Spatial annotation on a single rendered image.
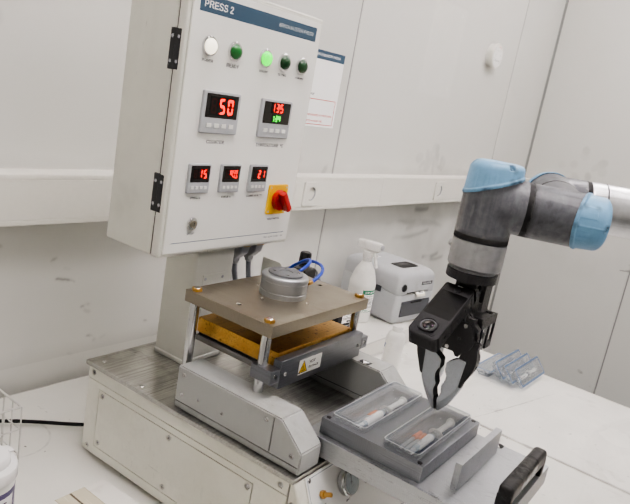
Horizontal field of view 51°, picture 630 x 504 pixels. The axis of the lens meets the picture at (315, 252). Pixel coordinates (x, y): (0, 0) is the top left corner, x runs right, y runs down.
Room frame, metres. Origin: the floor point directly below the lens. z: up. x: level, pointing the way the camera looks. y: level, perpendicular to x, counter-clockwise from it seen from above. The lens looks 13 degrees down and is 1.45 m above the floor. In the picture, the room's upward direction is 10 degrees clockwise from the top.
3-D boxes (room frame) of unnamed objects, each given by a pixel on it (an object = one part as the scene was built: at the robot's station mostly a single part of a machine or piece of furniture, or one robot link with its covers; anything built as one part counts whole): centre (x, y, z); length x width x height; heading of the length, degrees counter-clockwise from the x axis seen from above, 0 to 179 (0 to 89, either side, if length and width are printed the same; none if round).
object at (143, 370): (1.08, 0.07, 0.93); 0.46 x 0.35 x 0.01; 57
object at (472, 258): (0.92, -0.22, 1.26); 0.08 x 0.08 x 0.05
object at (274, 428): (0.91, 0.06, 0.97); 0.25 x 0.05 x 0.07; 57
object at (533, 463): (0.82, -0.33, 0.99); 0.15 x 0.02 x 0.04; 147
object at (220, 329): (1.07, 0.04, 1.07); 0.22 x 0.17 x 0.10; 147
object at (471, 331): (0.92, -0.23, 1.18); 0.09 x 0.08 x 0.12; 147
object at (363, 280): (1.94, -0.16, 0.92); 0.09 x 0.08 x 0.25; 58
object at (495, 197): (0.92, -0.23, 1.34); 0.09 x 0.08 x 0.11; 81
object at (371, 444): (0.92, -0.18, 0.98); 0.20 x 0.17 x 0.03; 147
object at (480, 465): (0.89, -0.22, 0.97); 0.30 x 0.22 x 0.08; 57
